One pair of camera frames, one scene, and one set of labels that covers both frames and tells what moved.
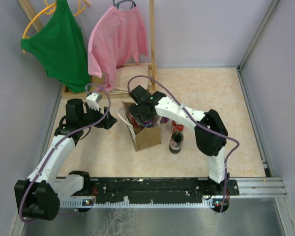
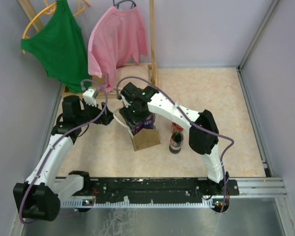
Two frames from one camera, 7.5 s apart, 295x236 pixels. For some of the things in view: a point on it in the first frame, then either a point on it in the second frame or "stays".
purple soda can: x=164 y=120 to x=137 y=128
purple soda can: x=148 y=123 stays
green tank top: x=60 y=46 stays
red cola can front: x=176 y=127 stays
